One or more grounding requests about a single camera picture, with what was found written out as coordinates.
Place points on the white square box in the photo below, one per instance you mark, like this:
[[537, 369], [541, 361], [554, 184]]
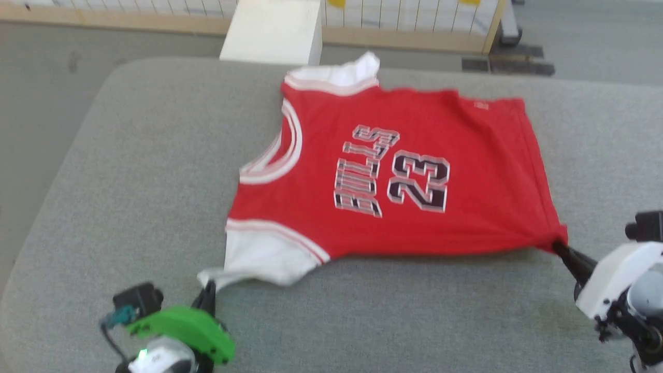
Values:
[[272, 31]]

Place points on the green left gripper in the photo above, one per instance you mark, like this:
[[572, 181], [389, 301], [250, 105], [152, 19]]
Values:
[[186, 329]]

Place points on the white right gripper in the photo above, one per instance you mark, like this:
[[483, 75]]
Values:
[[611, 280]]

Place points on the lemon print partition panel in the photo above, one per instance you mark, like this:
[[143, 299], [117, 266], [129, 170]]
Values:
[[414, 20]]

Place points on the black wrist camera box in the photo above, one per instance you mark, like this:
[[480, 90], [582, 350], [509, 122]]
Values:
[[647, 227], [137, 300]]

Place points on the black floor mats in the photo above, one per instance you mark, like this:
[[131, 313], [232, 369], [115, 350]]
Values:
[[507, 59]]

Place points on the grey metal partition foot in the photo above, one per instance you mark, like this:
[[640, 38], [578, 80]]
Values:
[[510, 23]]

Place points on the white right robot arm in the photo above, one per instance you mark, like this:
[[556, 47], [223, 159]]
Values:
[[645, 316]]

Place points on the grey fabric sofa cushion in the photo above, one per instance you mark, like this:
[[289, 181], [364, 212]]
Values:
[[129, 181]]

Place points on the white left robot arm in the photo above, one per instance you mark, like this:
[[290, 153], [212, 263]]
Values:
[[160, 357]]

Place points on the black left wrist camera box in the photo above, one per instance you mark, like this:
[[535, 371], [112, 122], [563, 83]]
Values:
[[137, 300]]

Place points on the red basketball jersey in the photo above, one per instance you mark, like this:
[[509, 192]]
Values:
[[414, 171]]

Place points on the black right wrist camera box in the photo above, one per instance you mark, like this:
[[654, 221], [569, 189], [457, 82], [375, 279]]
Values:
[[647, 227]]

